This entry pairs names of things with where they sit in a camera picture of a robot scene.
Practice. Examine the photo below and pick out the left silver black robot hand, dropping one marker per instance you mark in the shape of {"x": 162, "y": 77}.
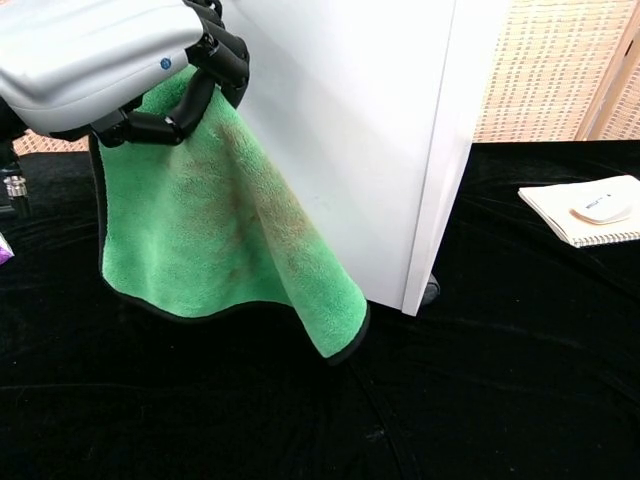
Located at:
{"x": 100, "y": 60}

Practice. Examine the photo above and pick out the green microfiber cloth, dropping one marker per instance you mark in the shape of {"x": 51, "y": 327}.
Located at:
{"x": 220, "y": 220}

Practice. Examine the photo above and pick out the white cabinet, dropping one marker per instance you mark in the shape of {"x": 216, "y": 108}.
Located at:
{"x": 350, "y": 125}

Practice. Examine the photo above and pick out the dark grey rounded object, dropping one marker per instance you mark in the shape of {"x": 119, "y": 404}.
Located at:
{"x": 430, "y": 292}

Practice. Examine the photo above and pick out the black velvet tablecloth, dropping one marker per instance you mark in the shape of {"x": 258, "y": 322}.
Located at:
{"x": 350, "y": 375}

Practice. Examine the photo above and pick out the brown spiral notebook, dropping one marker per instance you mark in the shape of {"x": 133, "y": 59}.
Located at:
{"x": 582, "y": 212}

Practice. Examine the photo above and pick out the white computer mouse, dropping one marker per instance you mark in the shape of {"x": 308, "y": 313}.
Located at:
{"x": 602, "y": 206}

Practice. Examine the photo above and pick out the perforated wooden wall panel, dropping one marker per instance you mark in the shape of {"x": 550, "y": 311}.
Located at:
{"x": 555, "y": 70}

